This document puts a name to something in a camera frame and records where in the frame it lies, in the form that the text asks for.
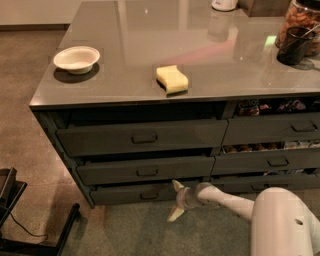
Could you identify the black mesh cup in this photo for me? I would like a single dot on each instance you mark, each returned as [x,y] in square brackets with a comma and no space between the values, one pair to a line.
[295,45]

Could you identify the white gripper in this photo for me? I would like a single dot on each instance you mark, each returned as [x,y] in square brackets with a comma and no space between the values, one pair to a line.
[184,198]

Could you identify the yellow sponge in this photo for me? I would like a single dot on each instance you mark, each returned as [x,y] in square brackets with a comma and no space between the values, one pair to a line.
[173,80]

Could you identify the white paper bowl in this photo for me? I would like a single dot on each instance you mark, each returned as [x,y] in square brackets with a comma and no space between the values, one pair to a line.
[77,60]

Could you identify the white container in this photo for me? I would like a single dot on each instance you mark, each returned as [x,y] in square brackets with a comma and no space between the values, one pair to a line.
[224,5]

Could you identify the brown box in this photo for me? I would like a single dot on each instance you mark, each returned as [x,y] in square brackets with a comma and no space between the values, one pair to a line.
[264,8]

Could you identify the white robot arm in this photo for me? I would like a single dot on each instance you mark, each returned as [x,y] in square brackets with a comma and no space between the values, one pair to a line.
[281,223]

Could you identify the glass snack jar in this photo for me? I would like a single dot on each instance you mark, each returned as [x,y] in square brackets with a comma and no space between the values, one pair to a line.
[303,13]

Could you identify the grey drawer cabinet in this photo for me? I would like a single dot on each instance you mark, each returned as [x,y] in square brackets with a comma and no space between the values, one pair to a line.
[229,60]

